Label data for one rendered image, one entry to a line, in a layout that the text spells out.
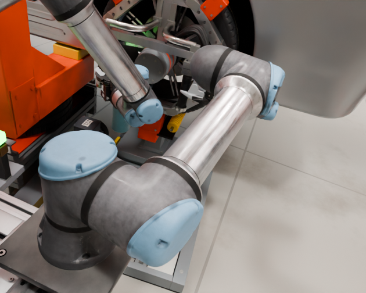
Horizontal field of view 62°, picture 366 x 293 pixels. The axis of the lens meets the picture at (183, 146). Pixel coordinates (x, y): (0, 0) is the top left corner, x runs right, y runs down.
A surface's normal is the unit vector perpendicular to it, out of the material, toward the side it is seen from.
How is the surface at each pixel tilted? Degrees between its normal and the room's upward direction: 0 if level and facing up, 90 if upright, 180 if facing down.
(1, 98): 90
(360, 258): 0
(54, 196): 90
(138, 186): 9
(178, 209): 6
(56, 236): 73
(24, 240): 0
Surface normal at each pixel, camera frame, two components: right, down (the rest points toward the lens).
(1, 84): -0.23, 0.55
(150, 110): 0.36, 0.61
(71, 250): 0.14, 0.35
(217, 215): 0.19, -0.78
